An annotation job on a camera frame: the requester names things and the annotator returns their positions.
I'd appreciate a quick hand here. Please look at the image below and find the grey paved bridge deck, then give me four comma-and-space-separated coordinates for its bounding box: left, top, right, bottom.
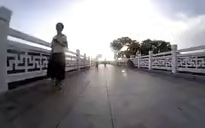
0, 63, 205, 128

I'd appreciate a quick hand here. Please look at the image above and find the group of trees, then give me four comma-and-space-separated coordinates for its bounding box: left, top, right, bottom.
109, 36, 173, 61

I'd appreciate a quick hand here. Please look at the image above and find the white ornate stone railing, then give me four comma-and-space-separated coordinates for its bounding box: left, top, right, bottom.
0, 5, 95, 95
116, 43, 205, 76

